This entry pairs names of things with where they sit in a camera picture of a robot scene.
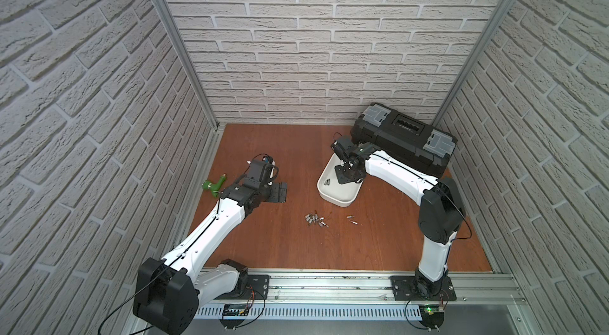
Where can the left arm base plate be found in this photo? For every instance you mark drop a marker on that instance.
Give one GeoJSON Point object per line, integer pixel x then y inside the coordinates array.
{"type": "Point", "coordinates": [256, 284]}

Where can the right controller board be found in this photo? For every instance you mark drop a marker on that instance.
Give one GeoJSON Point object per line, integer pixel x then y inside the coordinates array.
{"type": "Point", "coordinates": [432, 317]}

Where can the left controller board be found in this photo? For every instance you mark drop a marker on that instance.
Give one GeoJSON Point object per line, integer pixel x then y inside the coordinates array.
{"type": "Point", "coordinates": [234, 315]}

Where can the aluminium corner post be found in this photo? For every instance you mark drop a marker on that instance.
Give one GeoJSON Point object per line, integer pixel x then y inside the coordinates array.
{"type": "Point", "coordinates": [167, 19]}
{"type": "Point", "coordinates": [486, 36]}

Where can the pile of silver bits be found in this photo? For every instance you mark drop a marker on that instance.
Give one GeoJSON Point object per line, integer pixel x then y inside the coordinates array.
{"type": "Point", "coordinates": [315, 219]}

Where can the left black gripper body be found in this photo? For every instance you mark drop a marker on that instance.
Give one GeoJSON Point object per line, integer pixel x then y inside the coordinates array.
{"type": "Point", "coordinates": [274, 191]}

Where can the controller board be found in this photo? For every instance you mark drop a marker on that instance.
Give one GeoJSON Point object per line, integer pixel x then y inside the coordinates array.
{"type": "Point", "coordinates": [432, 317]}
{"type": "Point", "coordinates": [234, 315]}

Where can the white rectangular storage box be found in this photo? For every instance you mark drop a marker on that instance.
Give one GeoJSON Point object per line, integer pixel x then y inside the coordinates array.
{"type": "Point", "coordinates": [341, 195]}

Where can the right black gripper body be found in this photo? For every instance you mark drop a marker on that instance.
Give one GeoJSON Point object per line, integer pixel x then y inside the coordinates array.
{"type": "Point", "coordinates": [344, 175]}

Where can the right aluminium corner post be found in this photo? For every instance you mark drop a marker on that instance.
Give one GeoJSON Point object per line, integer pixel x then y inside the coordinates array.
{"type": "Point", "coordinates": [486, 36]}

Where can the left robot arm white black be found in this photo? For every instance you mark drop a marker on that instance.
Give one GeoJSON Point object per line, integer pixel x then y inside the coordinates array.
{"type": "Point", "coordinates": [170, 290]}

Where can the left aluminium corner post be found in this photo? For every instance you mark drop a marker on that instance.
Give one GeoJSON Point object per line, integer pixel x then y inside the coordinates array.
{"type": "Point", "coordinates": [167, 19]}

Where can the black plastic toolbox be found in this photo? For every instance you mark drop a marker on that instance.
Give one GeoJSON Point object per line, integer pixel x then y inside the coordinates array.
{"type": "Point", "coordinates": [420, 146]}

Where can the green toy drill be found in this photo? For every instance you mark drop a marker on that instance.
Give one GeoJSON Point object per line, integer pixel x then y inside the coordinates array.
{"type": "Point", "coordinates": [214, 187]}

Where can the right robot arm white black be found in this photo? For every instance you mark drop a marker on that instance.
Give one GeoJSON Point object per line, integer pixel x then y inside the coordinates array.
{"type": "Point", "coordinates": [441, 213]}

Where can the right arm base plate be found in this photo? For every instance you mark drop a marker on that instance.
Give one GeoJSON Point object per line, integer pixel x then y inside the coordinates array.
{"type": "Point", "coordinates": [417, 288]}

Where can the aluminium mounting rail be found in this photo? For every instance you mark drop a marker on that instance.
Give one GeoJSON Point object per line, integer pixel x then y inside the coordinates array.
{"type": "Point", "coordinates": [303, 286]}

